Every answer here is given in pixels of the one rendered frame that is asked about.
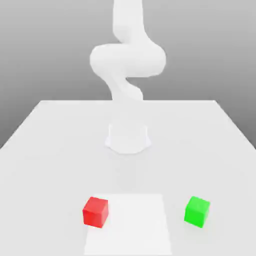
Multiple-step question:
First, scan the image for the small red cube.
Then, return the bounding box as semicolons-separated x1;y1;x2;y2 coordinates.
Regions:
82;196;109;229

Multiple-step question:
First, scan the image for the small green cube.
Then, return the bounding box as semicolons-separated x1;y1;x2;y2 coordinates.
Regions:
183;195;211;229

